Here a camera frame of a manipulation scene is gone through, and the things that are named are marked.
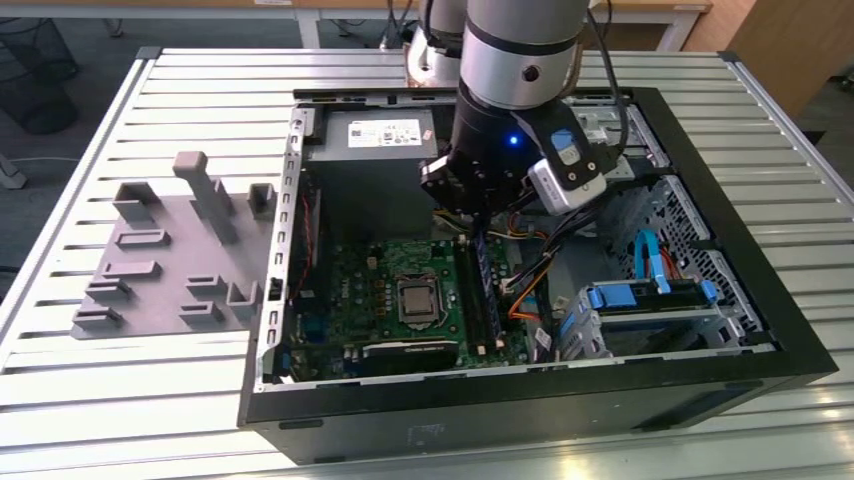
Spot black PC case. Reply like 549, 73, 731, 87
236, 85, 840, 466

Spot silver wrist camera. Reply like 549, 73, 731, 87
525, 159, 608, 216

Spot orange wires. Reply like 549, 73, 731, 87
506, 282, 545, 321

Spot wooden cabinet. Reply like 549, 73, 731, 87
683, 0, 854, 121

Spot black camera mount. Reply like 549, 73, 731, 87
512, 107, 615, 194

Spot thin red wire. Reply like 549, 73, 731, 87
296, 189, 322, 297

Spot green motherboard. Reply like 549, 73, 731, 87
278, 237, 534, 384

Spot blue flat data wire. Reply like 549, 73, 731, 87
632, 228, 672, 295

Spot black graphics card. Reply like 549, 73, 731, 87
356, 339, 461, 374

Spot grey parts rack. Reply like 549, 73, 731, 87
69, 149, 278, 341

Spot grey metal drive cage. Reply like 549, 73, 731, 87
562, 97, 672, 216

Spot white framed desk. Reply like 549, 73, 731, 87
292, 0, 713, 52

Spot black mesh waste bin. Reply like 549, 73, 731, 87
0, 17, 79, 135

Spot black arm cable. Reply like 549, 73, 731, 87
584, 0, 633, 162

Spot grey power supply unit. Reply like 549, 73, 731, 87
302, 109, 461, 241

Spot grey metal disk bay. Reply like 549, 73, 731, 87
556, 279, 779, 360

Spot silver CPU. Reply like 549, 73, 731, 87
398, 284, 438, 319

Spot hard disk in blue carrier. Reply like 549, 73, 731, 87
582, 279, 719, 314

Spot CPU socket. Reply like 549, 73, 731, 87
390, 272, 448, 332

